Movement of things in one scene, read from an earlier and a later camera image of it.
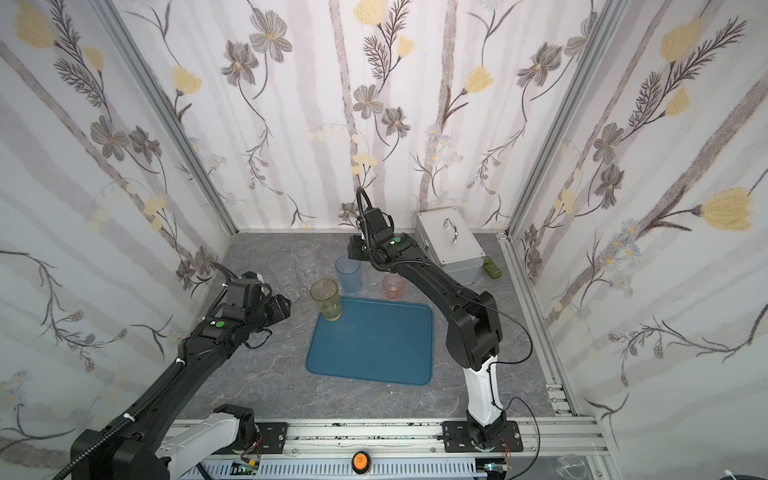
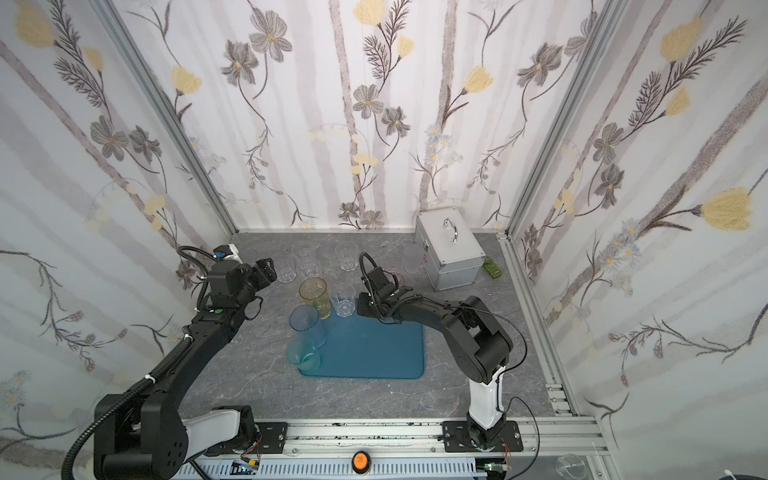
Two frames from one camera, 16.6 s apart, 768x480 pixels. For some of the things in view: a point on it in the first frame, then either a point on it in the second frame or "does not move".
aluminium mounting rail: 424,450 does not move
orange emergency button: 361,462 does not move
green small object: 492,268 does not move
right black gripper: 372,222 -> 377,301
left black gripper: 279,307 -> 258,274
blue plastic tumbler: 349,273 -> 305,319
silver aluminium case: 445,237 does not move
